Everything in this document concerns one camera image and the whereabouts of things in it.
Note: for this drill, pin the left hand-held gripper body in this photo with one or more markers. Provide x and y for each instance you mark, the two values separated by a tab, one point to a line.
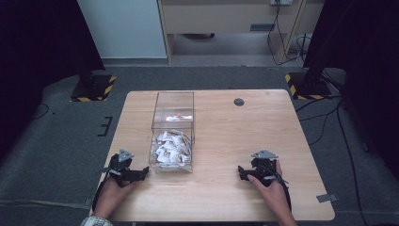
121	163

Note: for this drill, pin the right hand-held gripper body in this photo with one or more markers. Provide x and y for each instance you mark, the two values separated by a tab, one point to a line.
264	168

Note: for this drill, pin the pile of white sachets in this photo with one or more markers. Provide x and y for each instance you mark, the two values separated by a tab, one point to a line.
171	147

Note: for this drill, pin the clear plastic box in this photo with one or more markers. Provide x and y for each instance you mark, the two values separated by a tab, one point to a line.
172	132

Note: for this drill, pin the person's right hand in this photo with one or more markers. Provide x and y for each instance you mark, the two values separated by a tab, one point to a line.
273	193

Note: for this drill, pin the person's left hand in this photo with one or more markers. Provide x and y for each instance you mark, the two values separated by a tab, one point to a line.
111	194

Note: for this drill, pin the few white sachets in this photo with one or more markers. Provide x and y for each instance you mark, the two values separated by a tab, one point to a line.
178	118

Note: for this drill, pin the grey round table grommet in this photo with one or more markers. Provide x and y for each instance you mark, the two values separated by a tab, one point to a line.
239	102

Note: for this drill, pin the grey tape strip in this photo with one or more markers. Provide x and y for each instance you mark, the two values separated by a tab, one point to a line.
327	197

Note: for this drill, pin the black striped stand base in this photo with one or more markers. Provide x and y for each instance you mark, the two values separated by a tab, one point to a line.
92	88
309	86

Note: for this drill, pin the white cabinet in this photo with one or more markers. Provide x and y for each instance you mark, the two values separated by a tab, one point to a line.
122	28

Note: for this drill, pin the dark curtain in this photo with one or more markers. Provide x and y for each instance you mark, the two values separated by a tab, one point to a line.
360	62
40	47

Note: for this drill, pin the beige wooden desk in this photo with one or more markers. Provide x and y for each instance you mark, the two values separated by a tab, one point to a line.
232	19

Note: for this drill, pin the white wall socket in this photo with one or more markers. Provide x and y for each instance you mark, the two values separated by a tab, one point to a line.
281	2

